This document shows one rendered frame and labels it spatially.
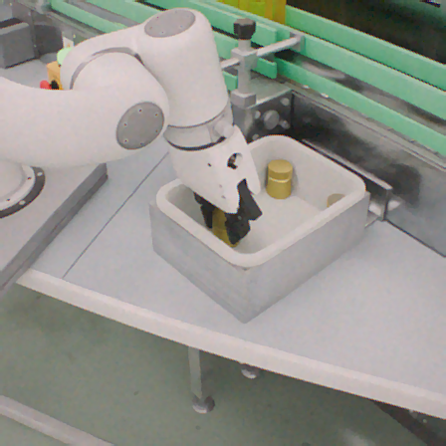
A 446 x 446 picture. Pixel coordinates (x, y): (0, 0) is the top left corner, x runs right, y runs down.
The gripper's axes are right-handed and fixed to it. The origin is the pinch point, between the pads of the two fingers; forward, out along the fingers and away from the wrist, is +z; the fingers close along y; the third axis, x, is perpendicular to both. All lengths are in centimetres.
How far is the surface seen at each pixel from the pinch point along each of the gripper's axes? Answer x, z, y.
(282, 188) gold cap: -10.6, 4.6, 1.1
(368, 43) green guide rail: -32.8, -7.0, 1.8
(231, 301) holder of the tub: 7.5, 1.3, -8.4
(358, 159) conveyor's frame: -20.4, 3.4, -4.8
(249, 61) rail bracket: -15.0, -11.7, 7.9
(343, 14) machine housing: -45.0, -1.2, 16.1
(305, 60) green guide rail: -25.3, -5.8, 7.9
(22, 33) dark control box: -10, 1, 76
